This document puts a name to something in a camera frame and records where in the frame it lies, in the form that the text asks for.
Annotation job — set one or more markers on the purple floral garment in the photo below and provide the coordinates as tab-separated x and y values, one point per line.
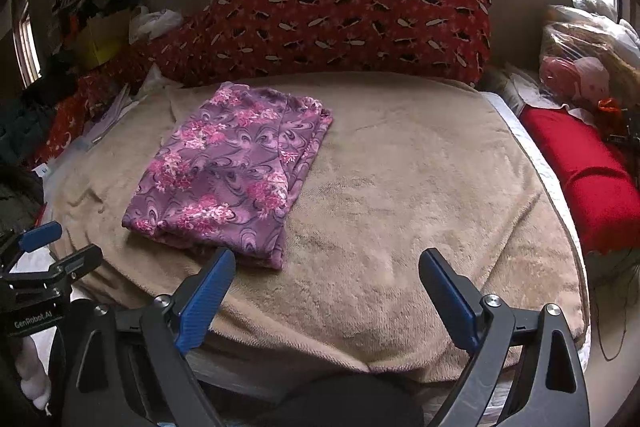
225	172

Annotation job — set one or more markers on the yellow box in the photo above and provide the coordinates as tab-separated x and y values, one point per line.
97	41

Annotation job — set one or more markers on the red patterned rolled blanket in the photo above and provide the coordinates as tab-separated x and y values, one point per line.
350	27

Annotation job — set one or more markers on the white papers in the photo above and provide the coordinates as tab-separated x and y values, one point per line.
112	112

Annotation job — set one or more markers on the white plastic bag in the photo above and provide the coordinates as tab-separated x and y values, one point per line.
152	23

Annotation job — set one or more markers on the red star print cloth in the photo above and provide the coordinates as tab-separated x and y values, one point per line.
70	122

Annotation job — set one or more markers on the clear bag with pink toy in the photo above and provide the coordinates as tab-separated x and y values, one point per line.
580	67

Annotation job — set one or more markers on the red cushion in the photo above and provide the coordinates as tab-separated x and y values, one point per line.
595	177

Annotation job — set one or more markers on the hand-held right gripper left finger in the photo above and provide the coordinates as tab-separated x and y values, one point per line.
207	302

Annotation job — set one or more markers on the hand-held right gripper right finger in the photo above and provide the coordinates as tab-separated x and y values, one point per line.
450	302

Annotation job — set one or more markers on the small side window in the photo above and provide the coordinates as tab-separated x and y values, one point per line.
27	49

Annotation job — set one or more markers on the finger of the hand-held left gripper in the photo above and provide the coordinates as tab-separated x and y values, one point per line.
80	263
42	234

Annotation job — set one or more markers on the white fluffy cloth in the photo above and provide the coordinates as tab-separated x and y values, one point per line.
32	372

